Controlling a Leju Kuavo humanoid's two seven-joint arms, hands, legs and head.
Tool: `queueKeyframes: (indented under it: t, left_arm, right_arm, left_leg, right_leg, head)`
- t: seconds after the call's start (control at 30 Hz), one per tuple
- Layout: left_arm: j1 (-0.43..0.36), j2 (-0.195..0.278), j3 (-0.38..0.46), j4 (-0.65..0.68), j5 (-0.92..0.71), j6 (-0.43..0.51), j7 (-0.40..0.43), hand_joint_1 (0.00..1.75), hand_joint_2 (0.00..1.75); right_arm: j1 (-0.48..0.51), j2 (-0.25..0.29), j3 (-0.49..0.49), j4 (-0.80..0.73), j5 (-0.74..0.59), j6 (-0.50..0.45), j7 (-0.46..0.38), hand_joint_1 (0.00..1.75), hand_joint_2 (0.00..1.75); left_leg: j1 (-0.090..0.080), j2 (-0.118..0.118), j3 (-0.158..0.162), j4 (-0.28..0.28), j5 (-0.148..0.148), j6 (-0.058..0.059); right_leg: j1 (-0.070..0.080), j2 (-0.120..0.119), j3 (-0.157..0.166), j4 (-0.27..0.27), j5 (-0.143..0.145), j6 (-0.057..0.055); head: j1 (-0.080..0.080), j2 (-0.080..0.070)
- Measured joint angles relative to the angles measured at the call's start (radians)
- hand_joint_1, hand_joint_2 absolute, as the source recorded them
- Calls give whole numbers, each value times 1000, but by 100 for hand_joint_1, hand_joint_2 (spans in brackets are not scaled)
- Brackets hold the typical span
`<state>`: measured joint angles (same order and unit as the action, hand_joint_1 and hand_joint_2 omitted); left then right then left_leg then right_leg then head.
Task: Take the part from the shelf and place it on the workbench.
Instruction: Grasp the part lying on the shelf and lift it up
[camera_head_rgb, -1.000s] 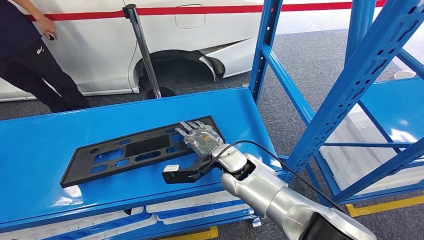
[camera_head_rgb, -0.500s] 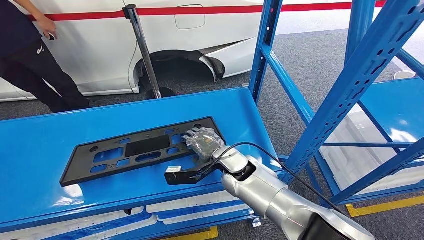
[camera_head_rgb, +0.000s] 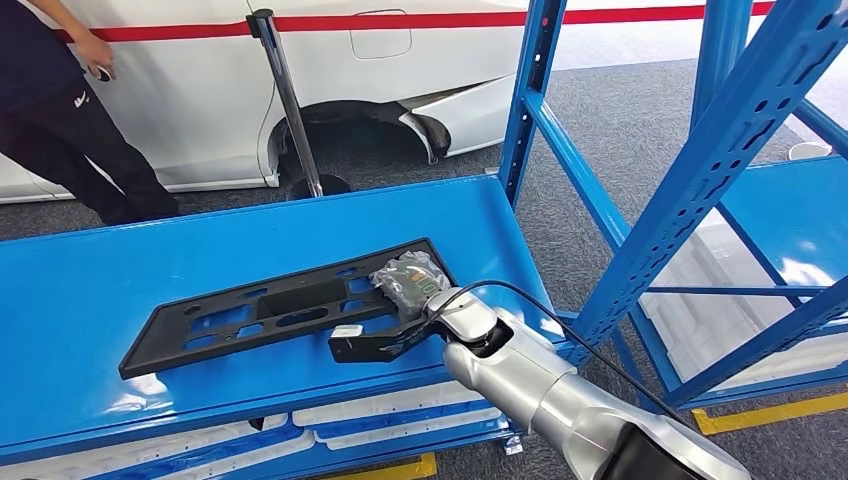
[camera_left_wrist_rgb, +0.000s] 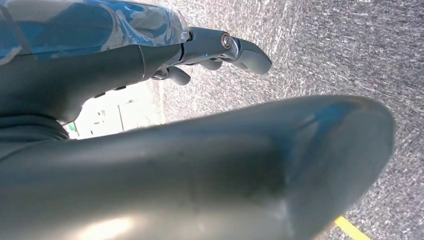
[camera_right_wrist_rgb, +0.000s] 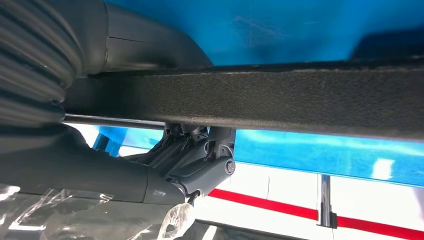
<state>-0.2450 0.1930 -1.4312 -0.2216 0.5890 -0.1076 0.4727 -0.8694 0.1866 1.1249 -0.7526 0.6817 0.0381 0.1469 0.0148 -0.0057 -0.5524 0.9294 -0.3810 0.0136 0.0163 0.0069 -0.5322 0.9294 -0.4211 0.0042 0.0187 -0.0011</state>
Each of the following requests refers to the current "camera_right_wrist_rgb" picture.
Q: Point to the blue metal shelf rack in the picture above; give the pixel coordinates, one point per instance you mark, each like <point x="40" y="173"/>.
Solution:
<point x="265" y="33"/>

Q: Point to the white car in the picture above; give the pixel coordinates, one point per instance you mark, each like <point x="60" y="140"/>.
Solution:
<point x="364" y="198"/>

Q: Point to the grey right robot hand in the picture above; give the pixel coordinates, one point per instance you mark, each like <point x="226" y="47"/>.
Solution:
<point x="82" y="179"/>

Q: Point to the chrome stanchion pole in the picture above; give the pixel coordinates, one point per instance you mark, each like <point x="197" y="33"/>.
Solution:
<point x="325" y="198"/>

